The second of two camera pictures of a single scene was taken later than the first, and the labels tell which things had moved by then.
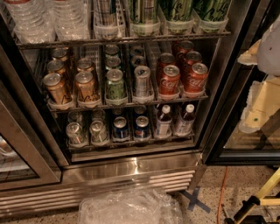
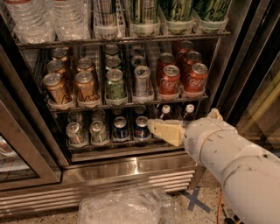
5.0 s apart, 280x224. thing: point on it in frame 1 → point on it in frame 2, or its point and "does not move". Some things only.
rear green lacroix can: [111, 49] does not move
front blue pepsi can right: [142, 128] does not move
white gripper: [270, 49] → [198, 136]
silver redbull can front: [143, 83] does not move
